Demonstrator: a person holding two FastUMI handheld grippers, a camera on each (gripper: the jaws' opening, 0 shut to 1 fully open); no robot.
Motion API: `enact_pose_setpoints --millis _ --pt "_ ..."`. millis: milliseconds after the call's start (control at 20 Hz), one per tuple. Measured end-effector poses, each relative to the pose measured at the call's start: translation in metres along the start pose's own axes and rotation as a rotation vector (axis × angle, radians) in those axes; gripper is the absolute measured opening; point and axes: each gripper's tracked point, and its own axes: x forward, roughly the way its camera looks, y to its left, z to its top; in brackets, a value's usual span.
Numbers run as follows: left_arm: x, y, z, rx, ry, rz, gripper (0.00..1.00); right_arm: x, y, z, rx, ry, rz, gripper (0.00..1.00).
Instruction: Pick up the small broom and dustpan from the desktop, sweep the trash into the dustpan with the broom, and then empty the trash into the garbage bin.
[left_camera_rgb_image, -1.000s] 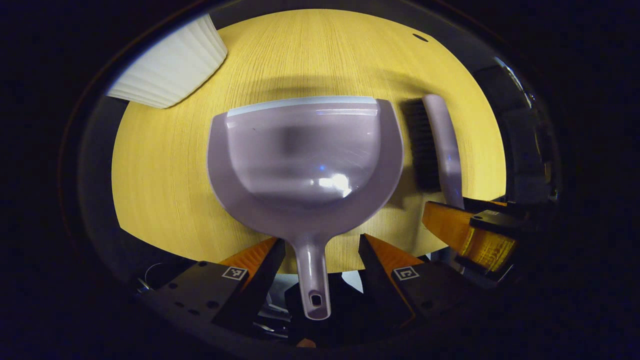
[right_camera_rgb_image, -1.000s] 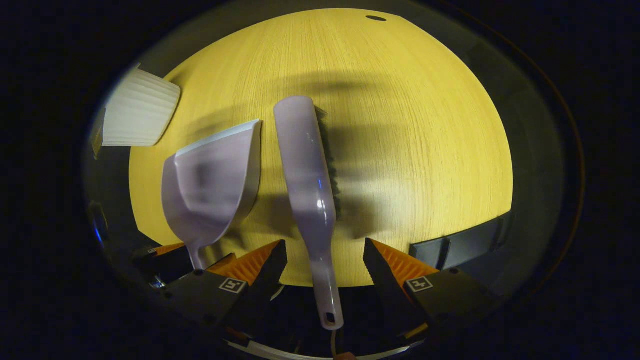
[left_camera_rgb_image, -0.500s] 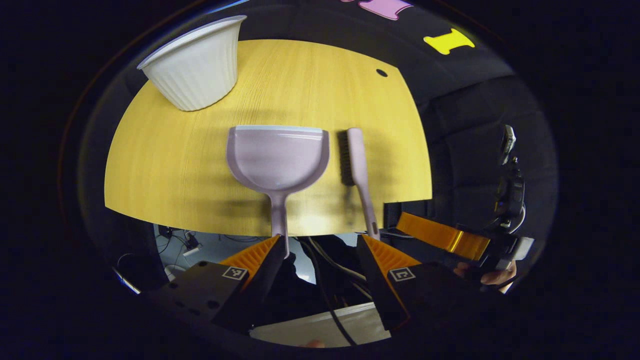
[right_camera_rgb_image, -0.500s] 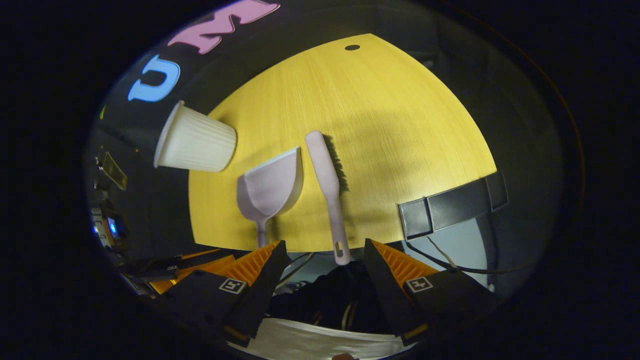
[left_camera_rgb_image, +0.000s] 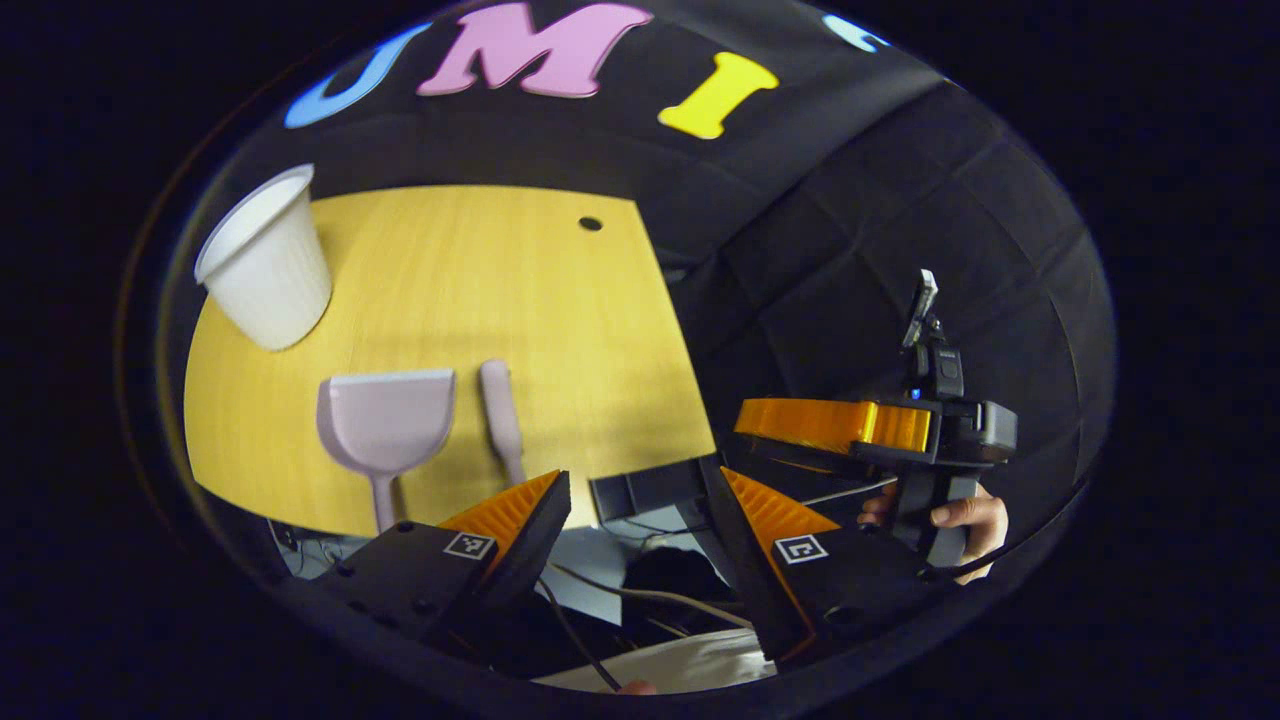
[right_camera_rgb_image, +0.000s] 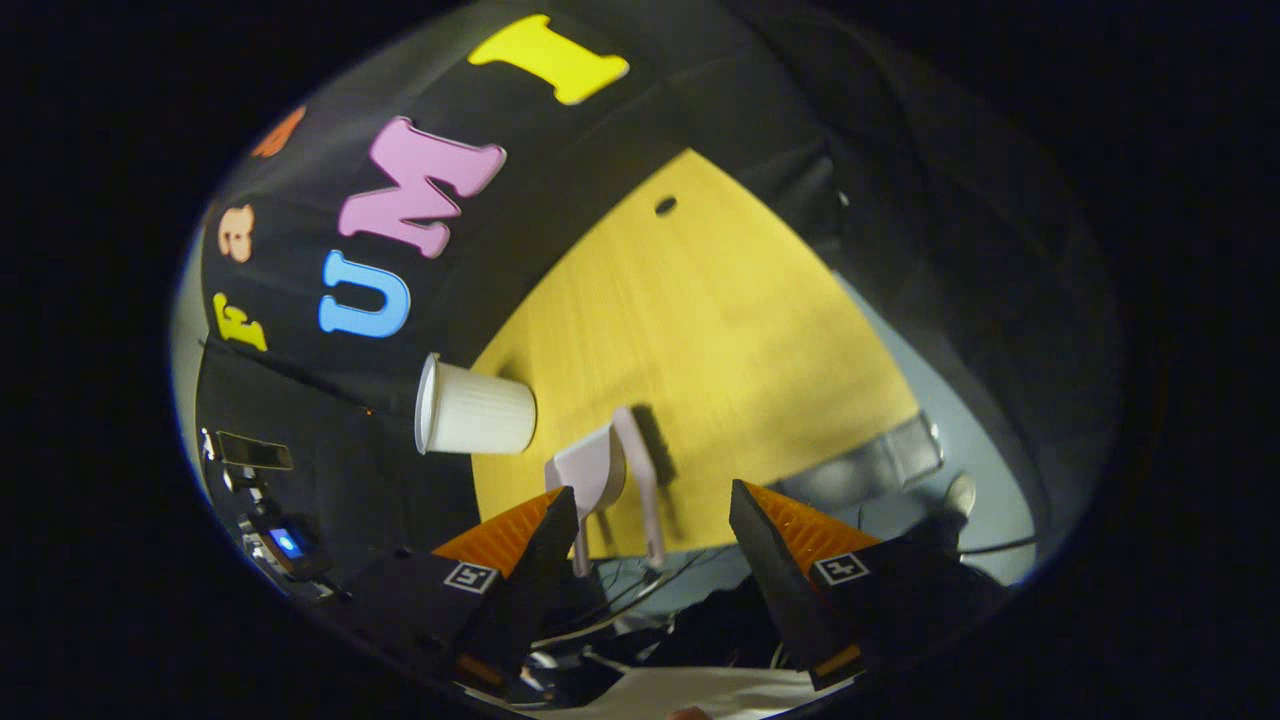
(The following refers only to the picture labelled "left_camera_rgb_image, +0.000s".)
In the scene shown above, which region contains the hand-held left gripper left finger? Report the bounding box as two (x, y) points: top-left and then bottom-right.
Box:
(333, 468), (573, 651)

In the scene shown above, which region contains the wooden desktop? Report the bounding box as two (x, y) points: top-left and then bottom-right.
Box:
(183, 185), (718, 538)

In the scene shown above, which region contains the white ribbed garbage bin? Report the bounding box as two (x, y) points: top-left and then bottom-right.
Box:
(193, 163), (333, 352)

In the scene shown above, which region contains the black cable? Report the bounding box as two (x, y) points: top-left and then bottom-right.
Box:
(537, 578), (623, 693)

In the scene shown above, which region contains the pale purple dustpan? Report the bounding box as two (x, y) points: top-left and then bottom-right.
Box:
(316, 368), (457, 534)

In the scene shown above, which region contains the black backdrop cloth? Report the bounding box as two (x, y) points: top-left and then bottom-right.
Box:
(200, 0), (1116, 561)

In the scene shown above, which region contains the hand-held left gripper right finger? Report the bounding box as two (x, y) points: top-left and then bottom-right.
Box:
(698, 455), (946, 663)

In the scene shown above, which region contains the grey cable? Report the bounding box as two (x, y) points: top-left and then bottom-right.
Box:
(548, 563), (753, 631)

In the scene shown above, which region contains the grey desk frame bracket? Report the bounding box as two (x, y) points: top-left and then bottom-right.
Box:
(590, 462), (713, 523)

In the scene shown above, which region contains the small pale purple broom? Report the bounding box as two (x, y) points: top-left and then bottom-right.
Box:
(478, 359), (528, 488)

